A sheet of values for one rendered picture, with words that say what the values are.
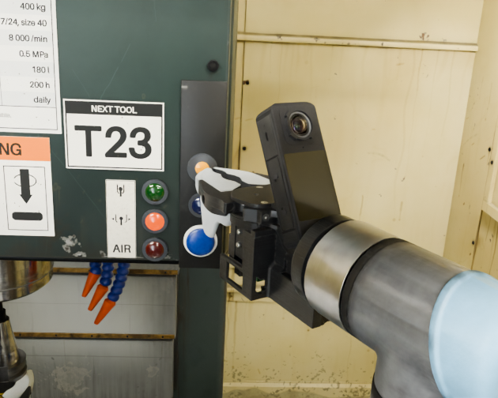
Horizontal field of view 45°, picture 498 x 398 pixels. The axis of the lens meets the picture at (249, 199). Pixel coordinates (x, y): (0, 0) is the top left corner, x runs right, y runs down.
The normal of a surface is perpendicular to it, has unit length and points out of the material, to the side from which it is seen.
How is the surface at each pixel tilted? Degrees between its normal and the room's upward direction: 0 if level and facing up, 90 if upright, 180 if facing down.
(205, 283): 90
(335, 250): 44
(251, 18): 90
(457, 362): 79
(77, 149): 90
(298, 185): 61
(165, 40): 90
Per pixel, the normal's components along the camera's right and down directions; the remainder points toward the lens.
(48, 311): 0.05, 0.31
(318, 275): -0.82, -0.05
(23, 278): 0.74, 0.24
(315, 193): 0.49, -0.22
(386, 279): -0.58, -0.56
